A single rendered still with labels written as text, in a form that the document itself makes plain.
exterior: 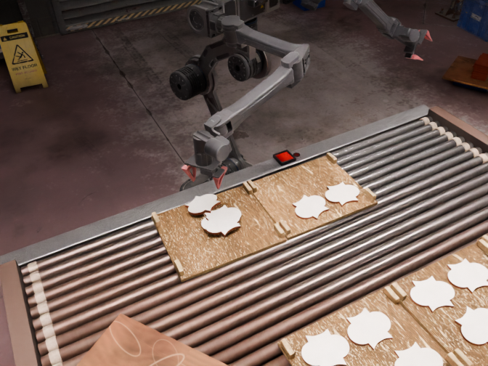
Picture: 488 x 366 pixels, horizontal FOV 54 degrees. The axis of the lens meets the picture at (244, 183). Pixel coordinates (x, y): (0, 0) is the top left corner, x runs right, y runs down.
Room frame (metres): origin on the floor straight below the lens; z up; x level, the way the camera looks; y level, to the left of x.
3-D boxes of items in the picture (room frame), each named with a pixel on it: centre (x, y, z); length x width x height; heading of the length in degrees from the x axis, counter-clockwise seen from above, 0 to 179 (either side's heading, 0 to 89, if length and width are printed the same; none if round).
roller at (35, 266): (1.56, -0.06, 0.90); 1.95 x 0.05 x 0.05; 116
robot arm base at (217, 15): (1.97, 0.07, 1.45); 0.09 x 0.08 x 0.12; 135
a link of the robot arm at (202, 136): (1.26, 0.12, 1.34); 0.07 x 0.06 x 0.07; 44
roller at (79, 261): (1.52, -0.09, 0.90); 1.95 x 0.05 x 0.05; 116
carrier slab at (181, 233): (1.28, 0.11, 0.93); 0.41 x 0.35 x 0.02; 114
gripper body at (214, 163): (1.27, 0.13, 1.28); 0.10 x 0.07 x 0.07; 63
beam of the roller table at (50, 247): (1.63, -0.03, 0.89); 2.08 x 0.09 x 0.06; 116
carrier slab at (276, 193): (1.46, -0.27, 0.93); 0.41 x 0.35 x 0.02; 115
